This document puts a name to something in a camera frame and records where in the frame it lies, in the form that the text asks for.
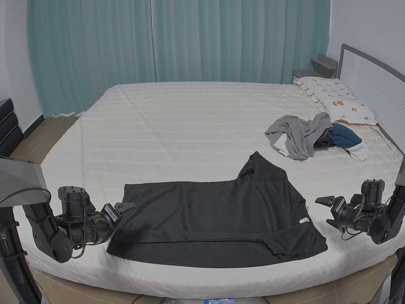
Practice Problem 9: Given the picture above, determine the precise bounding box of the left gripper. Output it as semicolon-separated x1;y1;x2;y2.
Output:
85;202;137;244

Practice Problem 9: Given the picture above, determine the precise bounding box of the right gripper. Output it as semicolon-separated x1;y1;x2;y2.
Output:
315;196;372;233

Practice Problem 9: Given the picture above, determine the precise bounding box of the black T-shirt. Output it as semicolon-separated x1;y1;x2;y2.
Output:
106;151;328;260

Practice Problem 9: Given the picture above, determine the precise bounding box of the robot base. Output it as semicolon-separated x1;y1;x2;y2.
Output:
160;297;236;304

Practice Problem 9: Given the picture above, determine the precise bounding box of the pile of clothes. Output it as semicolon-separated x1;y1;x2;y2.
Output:
265;112;369;162

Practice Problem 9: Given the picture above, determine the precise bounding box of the bed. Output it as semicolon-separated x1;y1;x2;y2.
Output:
22;43;405;304

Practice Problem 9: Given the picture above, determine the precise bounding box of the white printed pillow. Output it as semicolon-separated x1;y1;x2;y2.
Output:
293;76;379;126

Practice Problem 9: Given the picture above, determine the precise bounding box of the black chest of drawers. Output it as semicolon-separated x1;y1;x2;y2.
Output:
0;98;26;159

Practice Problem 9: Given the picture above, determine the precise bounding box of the grey bedside table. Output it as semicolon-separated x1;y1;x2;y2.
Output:
293;53;338;80

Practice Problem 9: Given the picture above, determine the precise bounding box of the blue-green curtain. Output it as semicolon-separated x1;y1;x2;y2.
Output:
26;0;155;119
152;0;331;85

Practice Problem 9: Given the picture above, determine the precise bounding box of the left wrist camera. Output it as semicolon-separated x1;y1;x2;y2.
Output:
101;203;123;227

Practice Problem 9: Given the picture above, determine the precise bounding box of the black cable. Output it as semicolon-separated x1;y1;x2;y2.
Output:
340;228;361;242

